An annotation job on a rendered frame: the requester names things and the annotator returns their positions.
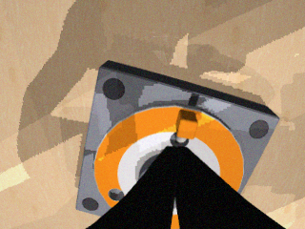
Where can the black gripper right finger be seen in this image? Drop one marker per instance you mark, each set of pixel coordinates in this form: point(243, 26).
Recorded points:
point(205, 201)

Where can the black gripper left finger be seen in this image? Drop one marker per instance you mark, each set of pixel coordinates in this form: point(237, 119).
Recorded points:
point(150, 202)

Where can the orange round plate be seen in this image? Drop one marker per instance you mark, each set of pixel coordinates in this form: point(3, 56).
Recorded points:
point(145, 132)

